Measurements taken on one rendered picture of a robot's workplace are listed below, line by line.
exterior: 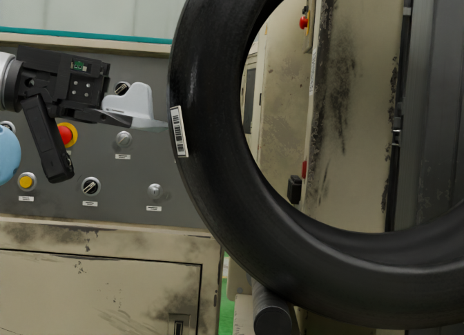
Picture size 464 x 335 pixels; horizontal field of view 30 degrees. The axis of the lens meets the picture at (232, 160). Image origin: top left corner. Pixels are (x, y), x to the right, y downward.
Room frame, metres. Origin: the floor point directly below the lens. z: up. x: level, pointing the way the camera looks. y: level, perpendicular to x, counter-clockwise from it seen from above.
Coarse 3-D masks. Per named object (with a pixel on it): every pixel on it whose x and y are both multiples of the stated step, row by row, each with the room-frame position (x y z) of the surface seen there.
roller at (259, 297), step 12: (252, 288) 1.19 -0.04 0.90; (264, 288) 1.11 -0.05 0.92; (252, 300) 1.13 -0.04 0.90; (264, 300) 1.03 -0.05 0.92; (276, 300) 1.03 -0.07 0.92; (264, 312) 0.99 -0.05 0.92; (276, 312) 0.99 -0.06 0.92; (288, 312) 1.01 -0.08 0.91; (264, 324) 0.99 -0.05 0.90; (276, 324) 0.99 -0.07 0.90; (288, 324) 0.99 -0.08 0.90
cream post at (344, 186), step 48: (336, 0) 1.36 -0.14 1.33; (384, 0) 1.36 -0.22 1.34; (336, 48) 1.36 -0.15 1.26; (384, 48) 1.36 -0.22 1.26; (336, 96) 1.36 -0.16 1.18; (384, 96) 1.36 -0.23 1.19; (336, 144) 1.36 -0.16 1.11; (384, 144) 1.36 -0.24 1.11; (336, 192) 1.36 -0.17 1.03; (384, 192) 1.36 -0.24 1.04
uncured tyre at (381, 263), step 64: (192, 0) 1.04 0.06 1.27; (256, 0) 0.99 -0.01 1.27; (192, 64) 1.01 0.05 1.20; (192, 128) 1.01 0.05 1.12; (192, 192) 1.04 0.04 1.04; (256, 192) 0.99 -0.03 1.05; (256, 256) 1.01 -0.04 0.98; (320, 256) 0.99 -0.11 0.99; (384, 256) 1.27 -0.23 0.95; (448, 256) 1.25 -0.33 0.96; (384, 320) 1.02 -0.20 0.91; (448, 320) 1.03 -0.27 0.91
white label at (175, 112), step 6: (174, 108) 1.01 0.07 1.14; (180, 108) 1.00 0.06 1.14; (174, 114) 1.02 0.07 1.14; (180, 114) 1.00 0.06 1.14; (174, 120) 1.02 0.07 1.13; (180, 120) 1.00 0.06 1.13; (174, 126) 1.03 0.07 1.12; (180, 126) 1.00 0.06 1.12; (174, 132) 1.03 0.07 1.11; (180, 132) 1.00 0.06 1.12; (180, 138) 1.01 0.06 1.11; (180, 144) 1.01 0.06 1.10; (180, 150) 1.02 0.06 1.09; (186, 150) 1.00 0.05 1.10; (180, 156) 1.02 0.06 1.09; (186, 156) 1.00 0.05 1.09
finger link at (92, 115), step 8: (72, 112) 1.09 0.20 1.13; (80, 112) 1.08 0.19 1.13; (88, 112) 1.07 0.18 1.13; (96, 112) 1.07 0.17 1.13; (104, 112) 1.08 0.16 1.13; (88, 120) 1.07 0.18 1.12; (96, 120) 1.07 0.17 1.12; (104, 120) 1.07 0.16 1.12; (112, 120) 1.08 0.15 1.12; (120, 120) 1.08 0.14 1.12; (128, 120) 1.09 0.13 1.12
